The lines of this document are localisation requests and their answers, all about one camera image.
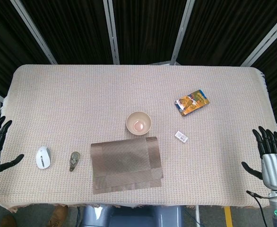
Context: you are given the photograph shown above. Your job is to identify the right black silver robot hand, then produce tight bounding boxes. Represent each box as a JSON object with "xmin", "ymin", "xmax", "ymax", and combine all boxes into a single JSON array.
[{"xmin": 241, "ymin": 126, "xmax": 277, "ymax": 191}]

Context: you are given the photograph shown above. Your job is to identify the brown woven placemat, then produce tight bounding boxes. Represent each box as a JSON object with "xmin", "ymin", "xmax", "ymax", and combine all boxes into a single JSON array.
[{"xmin": 90, "ymin": 136, "xmax": 164, "ymax": 195}]

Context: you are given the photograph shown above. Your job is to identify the beige bowl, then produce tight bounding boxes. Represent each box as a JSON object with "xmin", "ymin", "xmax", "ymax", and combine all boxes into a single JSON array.
[{"xmin": 126, "ymin": 111, "xmax": 152, "ymax": 136}]

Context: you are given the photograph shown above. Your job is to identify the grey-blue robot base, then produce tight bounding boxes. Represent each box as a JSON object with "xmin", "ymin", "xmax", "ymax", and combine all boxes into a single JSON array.
[{"xmin": 81, "ymin": 204, "xmax": 184, "ymax": 227}]

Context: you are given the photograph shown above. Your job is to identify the white computer mouse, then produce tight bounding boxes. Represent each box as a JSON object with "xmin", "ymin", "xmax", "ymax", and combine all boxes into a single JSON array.
[{"xmin": 35, "ymin": 146, "xmax": 52, "ymax": 169}]

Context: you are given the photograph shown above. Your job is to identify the brown leather shoe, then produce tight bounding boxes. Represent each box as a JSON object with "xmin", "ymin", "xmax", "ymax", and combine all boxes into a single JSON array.
[
  {"xmin": 46, "ymin": 205, "xmax": 69, "ymax": 227},
  {"xmin": 0, "ymin": 214, "xmax": 17, "ymax": 227}
]

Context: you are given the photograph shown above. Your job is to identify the yellow floor tape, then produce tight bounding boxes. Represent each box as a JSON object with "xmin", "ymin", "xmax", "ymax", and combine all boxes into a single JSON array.
[{"xmin": 225, "ymin": 207, "xmax": 234, "ymax": 227}]

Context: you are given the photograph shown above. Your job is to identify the olive correction tape dispenser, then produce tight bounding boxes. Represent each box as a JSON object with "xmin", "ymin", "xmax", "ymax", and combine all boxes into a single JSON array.
[{"xmin": 69, "ymin": 151, "xmax": 80, "ymax": 172}]

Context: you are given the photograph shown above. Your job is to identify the white table leg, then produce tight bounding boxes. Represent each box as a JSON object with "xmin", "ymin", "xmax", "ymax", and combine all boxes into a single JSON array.
[{"xmin": 194, "ymin": 205, "xmax": 201, "ymax": 227}]

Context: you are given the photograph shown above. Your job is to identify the small white box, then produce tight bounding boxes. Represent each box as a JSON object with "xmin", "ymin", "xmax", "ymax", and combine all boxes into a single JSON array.
[{"xmin": 174, "ymin": 131, "xmax": 188, "ymax": 143}]

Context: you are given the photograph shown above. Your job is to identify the orange blue snack packet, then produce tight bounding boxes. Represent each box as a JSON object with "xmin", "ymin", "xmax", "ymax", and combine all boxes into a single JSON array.
[{"xmin": 175, "ymin": 89, "xmax": 210, "ymax": 117}]

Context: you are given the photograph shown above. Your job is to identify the beige woven tablecloth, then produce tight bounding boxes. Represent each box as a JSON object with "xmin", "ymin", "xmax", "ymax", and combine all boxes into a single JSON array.
[{"xmin": 0, "ymin": 64, "xmax": 277, "ymax": 212}]

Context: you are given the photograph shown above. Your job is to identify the black pleated curtain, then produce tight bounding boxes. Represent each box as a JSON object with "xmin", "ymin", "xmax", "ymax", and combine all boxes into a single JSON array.
[{"xmin": 0, "ymin": 0, "xmax": 277, "ymax": 130}]

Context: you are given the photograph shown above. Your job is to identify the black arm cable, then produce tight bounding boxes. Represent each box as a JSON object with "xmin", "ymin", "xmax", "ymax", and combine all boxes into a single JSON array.
[{"xmin": 246, "ymin": 190, "xmax": 271, "ymax": 227}]

